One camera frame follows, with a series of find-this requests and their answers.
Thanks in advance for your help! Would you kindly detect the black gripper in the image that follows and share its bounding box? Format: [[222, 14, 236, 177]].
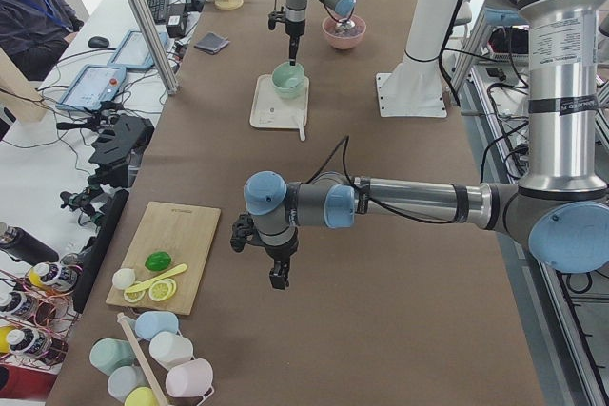
[[269, 255, 291, 289], [288, 35, 300, 66]]

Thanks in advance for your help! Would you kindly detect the green bowl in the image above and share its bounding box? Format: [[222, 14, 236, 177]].
[[271, 62, 305, 93], [271, 75, 305, 100]]

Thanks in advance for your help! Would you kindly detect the green bowl on tray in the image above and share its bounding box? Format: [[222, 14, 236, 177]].
[[271, 75, 305, 100]]

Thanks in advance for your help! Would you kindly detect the pink bowl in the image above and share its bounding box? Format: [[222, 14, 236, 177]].
[[322, 15, 367, 50]]

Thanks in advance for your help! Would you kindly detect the metal ice scoop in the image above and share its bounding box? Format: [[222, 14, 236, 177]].
[[334, 18, 359, 37]]

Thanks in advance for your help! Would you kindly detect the cream tray with bear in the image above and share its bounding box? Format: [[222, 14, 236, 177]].
[[249, 74, 309, 130]]

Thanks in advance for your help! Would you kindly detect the grey folded cloth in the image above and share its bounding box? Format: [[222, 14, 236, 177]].
[[194, 32, 230, 55]]

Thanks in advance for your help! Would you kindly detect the bamboo cutting board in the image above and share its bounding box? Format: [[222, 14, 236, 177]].
[[110, 202, 221, 316]]

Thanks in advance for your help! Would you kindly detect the green lime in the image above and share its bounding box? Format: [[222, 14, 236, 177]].
[[145, 251, 172, 272]]

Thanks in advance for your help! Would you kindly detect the white plastic cup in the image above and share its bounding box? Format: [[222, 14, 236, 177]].
[[148, 331, 194, 370]]

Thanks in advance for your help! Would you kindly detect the blue plastic cup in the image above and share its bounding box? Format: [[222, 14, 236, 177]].
[[135, 311, 179, 340]]

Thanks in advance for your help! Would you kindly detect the pink plastic cup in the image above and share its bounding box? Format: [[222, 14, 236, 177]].
[[165, 358, 215, 399]]

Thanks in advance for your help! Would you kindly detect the white garlic bulb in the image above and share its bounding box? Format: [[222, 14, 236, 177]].
[[111, 268, 136, 290]]

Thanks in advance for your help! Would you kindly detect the teach pendant tablet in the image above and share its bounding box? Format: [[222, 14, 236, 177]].
[[55, 65, 127, 111], [108, 29, 154, 70]]

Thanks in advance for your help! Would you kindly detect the black computer mouse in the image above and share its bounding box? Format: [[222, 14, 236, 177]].
[[88, 36, 109, 49]]

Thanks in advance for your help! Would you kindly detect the yellow plastic cup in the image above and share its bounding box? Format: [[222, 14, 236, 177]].
[[124, 387, 159, 406]]

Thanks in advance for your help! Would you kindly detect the green plastic cup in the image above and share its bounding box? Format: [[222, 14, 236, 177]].
[[89, 338, 135, 376]]

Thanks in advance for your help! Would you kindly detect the grey plastic cup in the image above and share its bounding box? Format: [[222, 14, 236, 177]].
[[107, 366, 148, 402]]

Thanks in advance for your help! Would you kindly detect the seated person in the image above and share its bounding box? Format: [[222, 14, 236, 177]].
[[1, 0, 84, 81]]

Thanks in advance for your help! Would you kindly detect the black water bottle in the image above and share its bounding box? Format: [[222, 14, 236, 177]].
[[1, 222, 59, 266]]

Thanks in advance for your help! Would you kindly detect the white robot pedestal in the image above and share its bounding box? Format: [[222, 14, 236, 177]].
[[376, 0, 462, 118]]

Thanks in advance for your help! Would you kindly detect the white wire cup rack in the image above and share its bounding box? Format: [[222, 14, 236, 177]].
[[121, 320, 215, 405]]

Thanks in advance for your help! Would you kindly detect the wooden rack handle stick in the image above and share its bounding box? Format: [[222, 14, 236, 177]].
[[116, 313, 169, 406]]

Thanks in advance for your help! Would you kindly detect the aluminium frame post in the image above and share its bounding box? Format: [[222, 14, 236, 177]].
[[128, 0, 179, 96]]

